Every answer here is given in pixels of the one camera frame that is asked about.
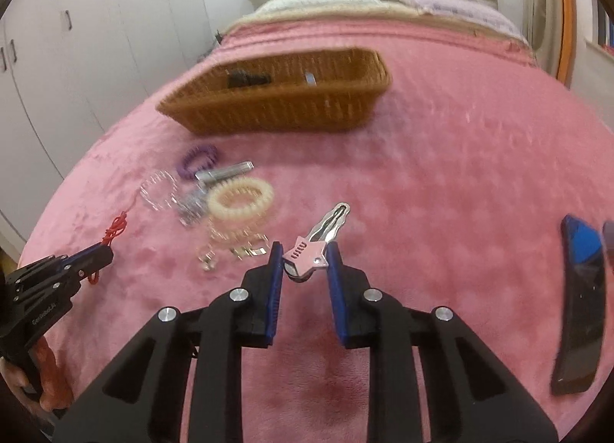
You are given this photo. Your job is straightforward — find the black hair clip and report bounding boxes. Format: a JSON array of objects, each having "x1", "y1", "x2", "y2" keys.
[{"x1": 226, "y1": 69, "x2": 272, "y2": 89}]

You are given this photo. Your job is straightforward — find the red string bracelet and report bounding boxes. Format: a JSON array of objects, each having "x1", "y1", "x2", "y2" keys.
[{"x1": 89, "y1": 213, "x2": 130, "y2": 284}]

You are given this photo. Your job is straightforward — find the silver crystal hair clip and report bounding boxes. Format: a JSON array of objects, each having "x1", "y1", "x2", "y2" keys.
[{"x1": 177, "y1": 186, "x2": 209, "y2": 228}]

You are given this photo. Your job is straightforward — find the white dotted pillow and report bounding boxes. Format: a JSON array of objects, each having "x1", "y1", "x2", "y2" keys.
[{"x1": 252, "y1": 0, "x2": 385, "y2": 20}]

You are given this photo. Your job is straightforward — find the dark smartphone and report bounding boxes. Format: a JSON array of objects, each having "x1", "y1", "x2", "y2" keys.
[{"x1": 549, "y1": 215, "x2": 607, "y2": 396}]

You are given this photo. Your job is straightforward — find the long silver metal hair clip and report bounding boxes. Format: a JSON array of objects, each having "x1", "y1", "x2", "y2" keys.
[{"x1": 196, "y1": 161, "x2": 255, "y2": 183}]

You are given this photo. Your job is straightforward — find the gold flat hair clip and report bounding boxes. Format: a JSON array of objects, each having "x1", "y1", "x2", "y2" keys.
[{"x1": 233, "y1": 244, "x2": 269, "y2": 261}]

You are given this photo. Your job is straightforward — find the beige curtain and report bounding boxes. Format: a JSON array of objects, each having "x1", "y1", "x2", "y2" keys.
[{"x1": 523, "y1": 0, "x2": 557, "y2": 74}]

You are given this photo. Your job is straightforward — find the cream spiral hair tie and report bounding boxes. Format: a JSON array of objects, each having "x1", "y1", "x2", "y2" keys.
[{"x1": 207, "y1": 178, "x2": 274, "y2": 219}]

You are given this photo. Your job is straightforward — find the brown wicker basket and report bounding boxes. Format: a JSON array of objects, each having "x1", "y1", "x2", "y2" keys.
[{"x1": 156, "y1": 47, "x2": 391, "y2": 134}]

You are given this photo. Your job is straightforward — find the pink pillow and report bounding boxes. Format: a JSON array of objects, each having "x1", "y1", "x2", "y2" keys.
[{"x1": 398, "y1": 0, "x2": 521, "y2": 38}]

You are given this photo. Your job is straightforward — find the person's left hand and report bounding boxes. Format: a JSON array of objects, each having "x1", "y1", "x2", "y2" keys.
[{"x1": 0, "y1": 342, "x2": 74, "y2": 412}]

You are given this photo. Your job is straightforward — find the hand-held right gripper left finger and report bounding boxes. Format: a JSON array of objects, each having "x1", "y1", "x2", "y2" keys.
[{"x1": 53, "y1": 241, "x2": 289, "y2": 443}]

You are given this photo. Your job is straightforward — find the pink guitar-shaped hair clip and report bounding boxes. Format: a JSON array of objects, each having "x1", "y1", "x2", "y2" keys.
[{"x1": 282, "y1": 202, "x2": 352, "y2": 283}]

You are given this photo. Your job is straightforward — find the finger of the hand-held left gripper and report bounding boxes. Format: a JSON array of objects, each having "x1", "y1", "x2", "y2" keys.
[{"x1": 67, "y1": 242, "x2": 114, "y2": 281}]

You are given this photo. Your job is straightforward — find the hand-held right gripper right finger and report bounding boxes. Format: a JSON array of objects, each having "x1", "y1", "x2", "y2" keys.
[{"x1": 325, "y1": 242, "x2": 560, "y2": 443}]

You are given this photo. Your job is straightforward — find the purple spiral hair tie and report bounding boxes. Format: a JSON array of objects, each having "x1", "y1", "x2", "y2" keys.
[{"x1": 178, "y1": 144, "x2": 220, "y2": 180}]

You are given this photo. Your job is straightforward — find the orange curtain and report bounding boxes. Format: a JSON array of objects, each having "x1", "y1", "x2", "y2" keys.
[{"x1": 554, "y1": 0, "x2": 576, "y2": 89}]

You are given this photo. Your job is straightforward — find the white wardrobe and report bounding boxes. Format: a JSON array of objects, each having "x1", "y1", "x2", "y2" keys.
[{"x1": 0, "y1": 0, "x2": 216, "y2": 242}]

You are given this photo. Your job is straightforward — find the beige bed sheet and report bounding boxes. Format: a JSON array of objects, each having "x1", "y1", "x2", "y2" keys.
[{"x1": 225, "y1": 4, "x2": 528, "y2": 48}]

